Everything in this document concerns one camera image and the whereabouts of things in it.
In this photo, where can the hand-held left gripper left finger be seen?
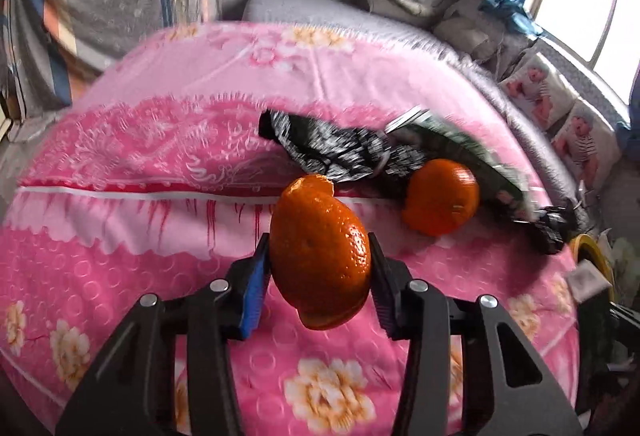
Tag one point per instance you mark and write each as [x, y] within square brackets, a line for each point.
[255, 288]

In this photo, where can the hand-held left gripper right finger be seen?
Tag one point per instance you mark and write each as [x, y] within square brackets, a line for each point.
[382, 283]

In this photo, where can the orange peel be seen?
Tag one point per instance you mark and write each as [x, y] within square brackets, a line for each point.
[320, 251]

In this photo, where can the whole orange mandarin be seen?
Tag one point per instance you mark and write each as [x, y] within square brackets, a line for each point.
[440, 196]

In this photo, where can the black plastic bag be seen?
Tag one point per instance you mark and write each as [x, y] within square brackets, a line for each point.
[550, 231]
[340, 146]

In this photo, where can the black bin with gold rim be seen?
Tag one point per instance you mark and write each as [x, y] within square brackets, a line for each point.
[597, 250]

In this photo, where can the pink floral blanket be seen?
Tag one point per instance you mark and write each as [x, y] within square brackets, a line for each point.
[150, 216]

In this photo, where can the white tissues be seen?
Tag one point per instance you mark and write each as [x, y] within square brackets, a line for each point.
[605, 243]

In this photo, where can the green plastic bag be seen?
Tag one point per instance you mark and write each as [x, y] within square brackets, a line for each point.
[625, 261]

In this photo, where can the baby print pillow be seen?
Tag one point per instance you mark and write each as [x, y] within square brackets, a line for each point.
[585, 143]
[537, 88]

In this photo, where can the grey pillow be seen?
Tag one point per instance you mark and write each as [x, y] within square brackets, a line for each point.
[467, 28]

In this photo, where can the grey bolster cushion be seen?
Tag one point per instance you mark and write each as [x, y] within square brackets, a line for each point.
[377, 2]

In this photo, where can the purple blue curtain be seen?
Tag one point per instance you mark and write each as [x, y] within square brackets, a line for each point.
[631, 131]

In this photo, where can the window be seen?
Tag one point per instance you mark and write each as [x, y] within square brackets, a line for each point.
[585, 1]

